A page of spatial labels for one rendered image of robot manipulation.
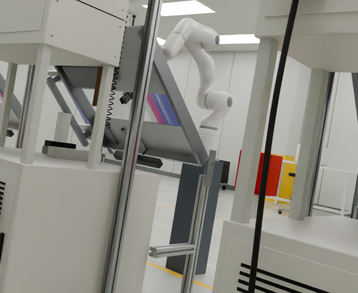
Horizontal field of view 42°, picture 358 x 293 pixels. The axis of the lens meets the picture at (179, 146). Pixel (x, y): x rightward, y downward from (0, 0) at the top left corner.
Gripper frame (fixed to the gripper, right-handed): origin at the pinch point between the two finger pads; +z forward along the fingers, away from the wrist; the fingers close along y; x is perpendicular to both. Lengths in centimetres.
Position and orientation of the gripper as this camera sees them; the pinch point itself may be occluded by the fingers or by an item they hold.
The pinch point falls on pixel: (125, 99)
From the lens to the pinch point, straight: 225.6
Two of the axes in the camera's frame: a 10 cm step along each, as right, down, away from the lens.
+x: 3.8, 7.8, 5.0
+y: 7.5, 0.6, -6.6
